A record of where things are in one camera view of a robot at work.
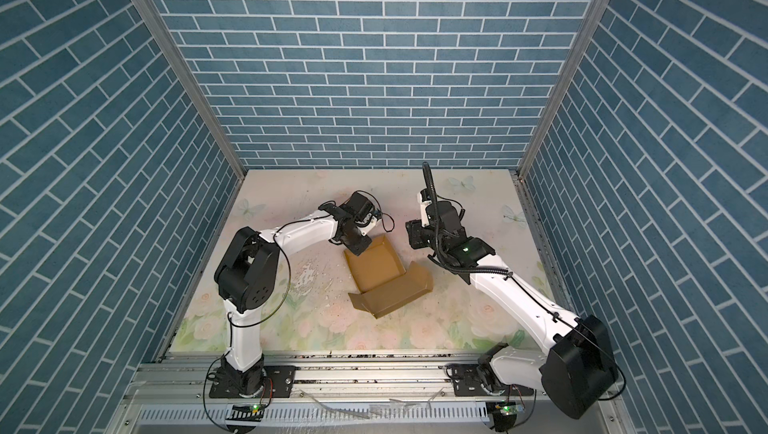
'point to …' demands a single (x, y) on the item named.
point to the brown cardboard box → (382, 281)
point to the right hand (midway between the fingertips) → (411, 219)
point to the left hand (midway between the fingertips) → (362, 243)
